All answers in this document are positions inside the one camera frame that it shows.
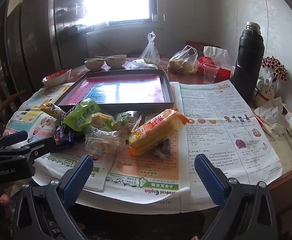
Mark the crumpled white tissue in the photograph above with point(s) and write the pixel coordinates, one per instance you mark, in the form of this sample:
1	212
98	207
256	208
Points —
270	112

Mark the chopstick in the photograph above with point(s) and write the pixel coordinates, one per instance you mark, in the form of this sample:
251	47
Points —
94	59
108	57

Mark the small beige bowl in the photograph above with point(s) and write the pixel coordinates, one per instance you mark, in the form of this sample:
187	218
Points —
94	65

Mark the plastic bag with yellow food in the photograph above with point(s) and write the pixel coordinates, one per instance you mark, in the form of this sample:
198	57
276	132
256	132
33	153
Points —
183	63

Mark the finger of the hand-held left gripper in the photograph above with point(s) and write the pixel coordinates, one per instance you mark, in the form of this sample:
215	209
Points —
41	147
11	138

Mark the orange cracker packet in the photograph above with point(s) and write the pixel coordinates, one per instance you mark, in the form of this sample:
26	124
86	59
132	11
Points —
153	130

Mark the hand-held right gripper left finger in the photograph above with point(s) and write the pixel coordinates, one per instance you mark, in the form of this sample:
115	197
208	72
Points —
77	182

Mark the shallow grey box pink lining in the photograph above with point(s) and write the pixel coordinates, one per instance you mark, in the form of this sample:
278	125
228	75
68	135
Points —
116	90

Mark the wooden chair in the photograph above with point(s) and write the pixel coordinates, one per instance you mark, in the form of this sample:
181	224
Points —
7	105
193	44

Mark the crumpled clear plastic bag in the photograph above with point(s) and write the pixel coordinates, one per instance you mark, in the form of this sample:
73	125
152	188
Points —
138	65

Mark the dark refrigerator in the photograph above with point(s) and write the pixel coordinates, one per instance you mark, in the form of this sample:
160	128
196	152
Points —
36	30

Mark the large beige bowl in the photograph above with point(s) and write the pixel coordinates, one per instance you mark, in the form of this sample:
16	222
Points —
116	62

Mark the clear plastic snack packet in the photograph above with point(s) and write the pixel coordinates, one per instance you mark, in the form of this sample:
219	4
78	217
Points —
103	141

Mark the white text newspaper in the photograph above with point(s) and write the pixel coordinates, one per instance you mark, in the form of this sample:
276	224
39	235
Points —
225	135

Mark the knotted clear plastic bag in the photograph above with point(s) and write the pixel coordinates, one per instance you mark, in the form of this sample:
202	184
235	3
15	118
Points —
149	52

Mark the orange page newspaper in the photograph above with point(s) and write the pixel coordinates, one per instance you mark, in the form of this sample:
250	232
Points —
141	175

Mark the clear plastic cup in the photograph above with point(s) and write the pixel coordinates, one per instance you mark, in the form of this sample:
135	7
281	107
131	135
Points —
210	75

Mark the black thermos bottle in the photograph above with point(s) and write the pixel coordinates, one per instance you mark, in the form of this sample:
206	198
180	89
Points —
248	65

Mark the red tissue pack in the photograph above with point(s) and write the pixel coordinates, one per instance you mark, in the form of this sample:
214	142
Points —
220	65

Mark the red white artificial flowers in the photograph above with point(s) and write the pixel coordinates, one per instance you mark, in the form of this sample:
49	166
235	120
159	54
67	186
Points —
274	67

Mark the dark purple snack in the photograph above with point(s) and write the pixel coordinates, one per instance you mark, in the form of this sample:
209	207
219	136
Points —
162	150

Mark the small yellow green snack packet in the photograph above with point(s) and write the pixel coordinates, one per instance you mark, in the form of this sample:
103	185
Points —
101	120

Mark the wrapped disposable chopsticks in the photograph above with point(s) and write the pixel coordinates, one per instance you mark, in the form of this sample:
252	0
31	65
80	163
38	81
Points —
263	126

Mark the yellow brown striped snack packet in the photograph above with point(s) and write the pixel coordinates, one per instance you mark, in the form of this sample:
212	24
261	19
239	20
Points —
53	111

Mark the beige rabbit figurine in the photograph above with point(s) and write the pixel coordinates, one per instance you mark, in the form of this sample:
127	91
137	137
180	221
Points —
265	93

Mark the red patterned bowl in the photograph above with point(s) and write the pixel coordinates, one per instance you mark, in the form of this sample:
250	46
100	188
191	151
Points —
56	78

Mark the blue sandwich cookie packet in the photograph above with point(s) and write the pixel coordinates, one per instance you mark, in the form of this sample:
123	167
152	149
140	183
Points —
64	136

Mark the colourful cartoon newspaper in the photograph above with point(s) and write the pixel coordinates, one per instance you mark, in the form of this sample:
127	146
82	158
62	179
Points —
33	120

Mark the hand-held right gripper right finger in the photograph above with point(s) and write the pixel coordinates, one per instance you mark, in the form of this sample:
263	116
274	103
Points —
210	182

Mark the window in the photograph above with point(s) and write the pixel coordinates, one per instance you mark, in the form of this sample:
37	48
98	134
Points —
116	0

